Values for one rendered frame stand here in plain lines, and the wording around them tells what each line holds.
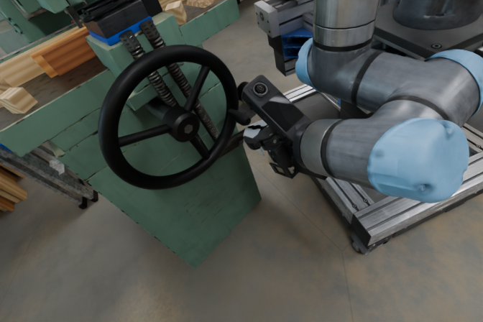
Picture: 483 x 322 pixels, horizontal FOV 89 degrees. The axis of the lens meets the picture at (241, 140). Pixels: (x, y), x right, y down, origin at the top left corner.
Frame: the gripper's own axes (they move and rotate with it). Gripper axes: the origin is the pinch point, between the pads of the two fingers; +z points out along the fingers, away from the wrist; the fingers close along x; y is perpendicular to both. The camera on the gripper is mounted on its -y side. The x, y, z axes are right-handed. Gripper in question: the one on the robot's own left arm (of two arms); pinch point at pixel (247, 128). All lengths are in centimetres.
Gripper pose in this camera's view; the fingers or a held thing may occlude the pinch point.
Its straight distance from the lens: 51.9
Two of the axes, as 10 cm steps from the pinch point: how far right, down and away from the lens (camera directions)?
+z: -4.2, -0.8, 9.0
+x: 7.3, -6.2, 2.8
